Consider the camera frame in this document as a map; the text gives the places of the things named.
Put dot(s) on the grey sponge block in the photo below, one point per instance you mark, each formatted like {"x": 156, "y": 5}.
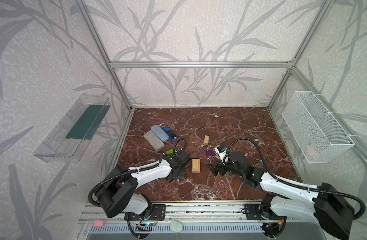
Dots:
{"x": 154, "y": 141}

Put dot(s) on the clear plastic wall tray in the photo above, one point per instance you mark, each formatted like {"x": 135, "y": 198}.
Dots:
{"x": 69, "y": 139}

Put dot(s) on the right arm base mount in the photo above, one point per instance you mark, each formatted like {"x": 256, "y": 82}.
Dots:
{"x": 256, "y": 212}

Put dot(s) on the light blue oval case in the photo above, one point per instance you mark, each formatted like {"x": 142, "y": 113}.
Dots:
{"x": 160, "y": 133}

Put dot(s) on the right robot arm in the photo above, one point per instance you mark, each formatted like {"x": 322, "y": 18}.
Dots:
{"x": 290, "y": 199}

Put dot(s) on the pale green round disc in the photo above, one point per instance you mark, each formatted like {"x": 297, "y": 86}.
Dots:
{"x": 176, "y": 227}

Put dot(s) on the white wire mesh basket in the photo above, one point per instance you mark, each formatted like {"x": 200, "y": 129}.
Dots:
{"x": 312, "y": 123}

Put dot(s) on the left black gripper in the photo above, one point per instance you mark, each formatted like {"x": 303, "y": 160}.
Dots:
{"x": 177, "y": 170}

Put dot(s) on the aluminium front rail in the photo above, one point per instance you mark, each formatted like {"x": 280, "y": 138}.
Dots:
{"x": 187, "y": 211}

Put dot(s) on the blue black tool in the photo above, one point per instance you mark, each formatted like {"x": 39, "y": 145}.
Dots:
{"x": 171, "y": 134}

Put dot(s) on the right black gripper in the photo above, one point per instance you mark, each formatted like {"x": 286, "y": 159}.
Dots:
{"x": 221, "y": 167}

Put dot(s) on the pink object in basket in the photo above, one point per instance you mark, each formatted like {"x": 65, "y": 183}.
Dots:
{"x": 312, "y": 151}

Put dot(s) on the purple block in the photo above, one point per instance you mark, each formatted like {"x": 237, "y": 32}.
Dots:
{"x": 209, "y": 153}

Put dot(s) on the pink eraser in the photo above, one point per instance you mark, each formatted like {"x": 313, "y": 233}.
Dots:
{"x": 98, "y": 223}

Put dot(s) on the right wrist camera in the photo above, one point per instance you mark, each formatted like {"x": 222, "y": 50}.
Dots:
{"x": 222, "y": 151}

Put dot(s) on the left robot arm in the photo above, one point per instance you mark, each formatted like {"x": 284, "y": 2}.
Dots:
{"x": 117, "y": 192}

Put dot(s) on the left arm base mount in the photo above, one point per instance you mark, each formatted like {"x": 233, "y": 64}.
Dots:
{"x": 155, "y": 212}

